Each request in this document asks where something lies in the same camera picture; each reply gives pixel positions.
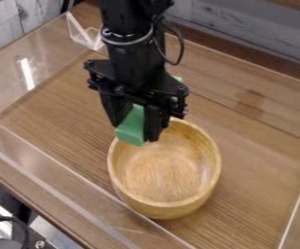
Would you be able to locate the green rectangular block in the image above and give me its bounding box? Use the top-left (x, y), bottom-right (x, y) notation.
top-left (115, 75), bottom-right (189, 147)

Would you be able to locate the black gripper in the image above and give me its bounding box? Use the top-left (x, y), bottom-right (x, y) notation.
top-left (82, 42), bottom-right (190, 143)

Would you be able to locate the brown wooden bowl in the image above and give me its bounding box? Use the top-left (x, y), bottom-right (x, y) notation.
top-left (107, 119), bottom-right (222, 220)

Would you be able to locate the black cable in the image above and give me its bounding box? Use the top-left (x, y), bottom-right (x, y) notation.
top-left (0, 215), bottom-right (31, 249)

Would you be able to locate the clear acrylic tray wall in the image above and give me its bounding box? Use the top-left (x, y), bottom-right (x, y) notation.
top-left (0, 125), bottom-right (195, 249)

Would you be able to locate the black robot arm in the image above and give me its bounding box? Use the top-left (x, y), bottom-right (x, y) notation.
top-left (83, 0), bottom-right (189, 146)

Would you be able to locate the clear acrylic corner bracket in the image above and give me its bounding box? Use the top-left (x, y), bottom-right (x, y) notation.
top-left (66, 12), bottom-right (104, 52)

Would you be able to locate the black table clamp bracket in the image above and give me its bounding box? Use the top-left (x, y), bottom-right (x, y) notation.
top-left (8, 215), bottom-right (59, 249)

